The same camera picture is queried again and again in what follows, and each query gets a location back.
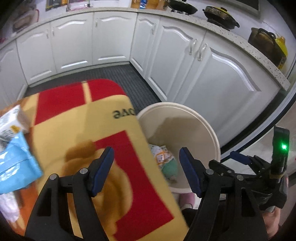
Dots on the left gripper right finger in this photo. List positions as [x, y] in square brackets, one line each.
[228, 209]

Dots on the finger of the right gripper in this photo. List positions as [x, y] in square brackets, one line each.
[245, 160]

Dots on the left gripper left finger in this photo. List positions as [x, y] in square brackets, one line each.
[64, 209]

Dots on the light blue plastic packet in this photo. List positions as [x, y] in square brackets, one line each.
[19, 167]

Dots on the clear wrapper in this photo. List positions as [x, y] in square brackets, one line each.
[161, 154]

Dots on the white milk carton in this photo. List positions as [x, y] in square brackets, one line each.
[13, 122]

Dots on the white plastic bag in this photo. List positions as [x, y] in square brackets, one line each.
[9, 207]

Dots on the teal fluffy cloth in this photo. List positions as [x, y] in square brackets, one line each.
[170, 170]

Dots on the beige plastic trash bin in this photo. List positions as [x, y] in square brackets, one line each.
[175, 126]

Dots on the white kitchen cabinets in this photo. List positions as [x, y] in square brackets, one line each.
[183, 59]

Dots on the person's right hand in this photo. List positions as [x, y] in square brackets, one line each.
[272, 220]

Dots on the pink slipper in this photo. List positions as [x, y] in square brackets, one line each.
[186, 200]

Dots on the colourful fleece blanket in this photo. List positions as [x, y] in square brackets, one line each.
[70, 126]

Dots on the yellow oil bottle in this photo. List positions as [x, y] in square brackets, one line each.
[281, 43]

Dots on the yellow lidded black pot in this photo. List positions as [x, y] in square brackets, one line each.
[220, 17]

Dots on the black frying pan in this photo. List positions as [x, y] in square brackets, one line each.
[181, 7]

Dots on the wooden knife block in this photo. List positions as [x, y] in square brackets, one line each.
[151, 4]

